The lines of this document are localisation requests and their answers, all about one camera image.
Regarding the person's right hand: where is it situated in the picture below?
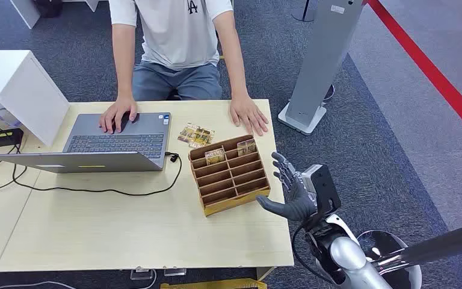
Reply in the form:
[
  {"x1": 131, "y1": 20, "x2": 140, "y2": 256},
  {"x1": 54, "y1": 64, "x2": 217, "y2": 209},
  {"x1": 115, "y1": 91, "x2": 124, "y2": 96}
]
[{"x1": 98, "y1": 95, "x2": 139, "y2": 135}]

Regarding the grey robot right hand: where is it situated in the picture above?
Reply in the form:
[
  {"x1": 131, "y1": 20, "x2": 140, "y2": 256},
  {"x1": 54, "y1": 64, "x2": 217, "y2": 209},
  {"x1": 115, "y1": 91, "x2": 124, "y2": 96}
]
[{"x1": 256, "y1": 151, "x2": 318, "y2": 223}]

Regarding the person's left hand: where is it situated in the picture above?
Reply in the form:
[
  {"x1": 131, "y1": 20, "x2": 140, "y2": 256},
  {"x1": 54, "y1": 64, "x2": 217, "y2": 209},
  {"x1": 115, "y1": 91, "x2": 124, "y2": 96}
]
[{"x1": 229, "y1": 95, "x2": 270, "y2": 137}]

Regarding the brown wooden card holder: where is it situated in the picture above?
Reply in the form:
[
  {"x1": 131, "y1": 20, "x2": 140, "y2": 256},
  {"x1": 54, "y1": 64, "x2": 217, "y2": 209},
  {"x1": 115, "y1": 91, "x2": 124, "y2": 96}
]
[{"x1": 188, "y1": 134, "x2": 272, "y2": 217}]

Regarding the person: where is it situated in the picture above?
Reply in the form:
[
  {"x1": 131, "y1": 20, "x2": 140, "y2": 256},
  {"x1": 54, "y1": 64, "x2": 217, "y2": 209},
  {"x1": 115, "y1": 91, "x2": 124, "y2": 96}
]
[{"x1": 108, "y1": 0, "x2": 235, "y2": 101}]

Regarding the grey laptop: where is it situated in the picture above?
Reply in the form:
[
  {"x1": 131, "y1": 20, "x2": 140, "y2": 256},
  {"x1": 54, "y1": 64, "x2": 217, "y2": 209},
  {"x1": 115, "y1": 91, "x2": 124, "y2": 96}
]
[{"x1": 0, "y1": 112, "x2": 172, "y2": 174}]

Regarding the white box cabinet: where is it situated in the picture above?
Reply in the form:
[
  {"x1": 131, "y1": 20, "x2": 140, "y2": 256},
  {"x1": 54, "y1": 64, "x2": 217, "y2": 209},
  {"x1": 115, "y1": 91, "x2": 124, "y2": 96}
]
[{"x1": 0, "y1": 49, "x2": 71, "y2": 147}]

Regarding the grey pillar stand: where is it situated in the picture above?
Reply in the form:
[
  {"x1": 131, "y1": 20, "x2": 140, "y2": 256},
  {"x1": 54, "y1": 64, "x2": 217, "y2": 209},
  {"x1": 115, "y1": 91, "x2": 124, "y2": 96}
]
[{"x1": 277, "y1": 0, "x2": 365, "y2": 137}]

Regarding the black round stand base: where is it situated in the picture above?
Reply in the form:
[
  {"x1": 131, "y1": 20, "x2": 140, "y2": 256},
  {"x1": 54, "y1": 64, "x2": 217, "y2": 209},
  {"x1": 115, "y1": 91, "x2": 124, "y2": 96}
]
[{"x1": 292, "y1": 0, "x2": 318, "y2": 23}]

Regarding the yellow cardboard piece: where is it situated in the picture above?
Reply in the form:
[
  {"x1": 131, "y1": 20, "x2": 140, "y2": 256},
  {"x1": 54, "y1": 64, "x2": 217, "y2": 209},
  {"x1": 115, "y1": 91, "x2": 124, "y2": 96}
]
[{"x1": 159, "y1": 278, "x2": 268, "y2": 289}]

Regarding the black power adapter yellow label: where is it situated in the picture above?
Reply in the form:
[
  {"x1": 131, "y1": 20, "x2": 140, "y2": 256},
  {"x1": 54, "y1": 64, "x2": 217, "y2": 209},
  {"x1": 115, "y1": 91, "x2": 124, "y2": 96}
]
[{"x1": 0, "y1": 128, "x2": 25, "y2": 149}]

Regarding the white furniture piece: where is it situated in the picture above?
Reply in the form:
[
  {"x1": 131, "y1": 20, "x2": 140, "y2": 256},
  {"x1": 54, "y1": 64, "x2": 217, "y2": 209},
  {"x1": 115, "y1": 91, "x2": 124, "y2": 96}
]
[{"x1": 10, "y1": 0, "x2": 100, "y2": 30}]

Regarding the dark metal pole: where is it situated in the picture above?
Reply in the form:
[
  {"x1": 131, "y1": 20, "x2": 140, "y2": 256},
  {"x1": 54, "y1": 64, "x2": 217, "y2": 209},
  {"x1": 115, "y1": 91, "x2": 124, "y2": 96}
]
[{"x1": 368, "y1": 218, "x2": 462, "y2": 276}]

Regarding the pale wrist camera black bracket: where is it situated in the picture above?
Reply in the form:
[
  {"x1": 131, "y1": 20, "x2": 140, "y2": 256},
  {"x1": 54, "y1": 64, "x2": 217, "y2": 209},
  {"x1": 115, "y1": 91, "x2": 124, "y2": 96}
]
[{"x1": 300, "y1": 163, "x2": 342, "y2": 219}]

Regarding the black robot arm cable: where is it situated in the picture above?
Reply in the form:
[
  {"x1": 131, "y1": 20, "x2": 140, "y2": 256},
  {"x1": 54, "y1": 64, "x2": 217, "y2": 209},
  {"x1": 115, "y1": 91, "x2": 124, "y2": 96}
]
[{"x1": 291, "y1": 221, "x2": 337, "y2": 286}]

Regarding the black laptop power cable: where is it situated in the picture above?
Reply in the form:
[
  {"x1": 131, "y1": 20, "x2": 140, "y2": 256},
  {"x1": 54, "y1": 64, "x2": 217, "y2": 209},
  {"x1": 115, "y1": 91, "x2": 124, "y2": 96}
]
[{"x1": 0, "y1": 143, "x2": 183, "y2": 197}]

